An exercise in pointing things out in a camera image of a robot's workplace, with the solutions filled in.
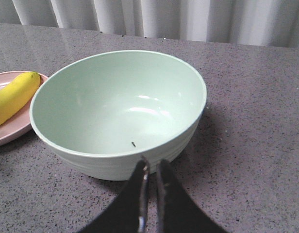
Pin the green bowl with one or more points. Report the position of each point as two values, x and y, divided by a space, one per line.
101 114

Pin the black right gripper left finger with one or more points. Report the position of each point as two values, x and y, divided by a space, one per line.
128 211

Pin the pink plate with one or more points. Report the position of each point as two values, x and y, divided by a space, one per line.
18 124

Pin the yellow banana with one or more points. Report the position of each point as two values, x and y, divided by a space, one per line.
17 93

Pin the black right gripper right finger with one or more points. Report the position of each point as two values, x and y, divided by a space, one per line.
177 212

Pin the white curtain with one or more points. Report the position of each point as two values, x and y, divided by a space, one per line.
249 22

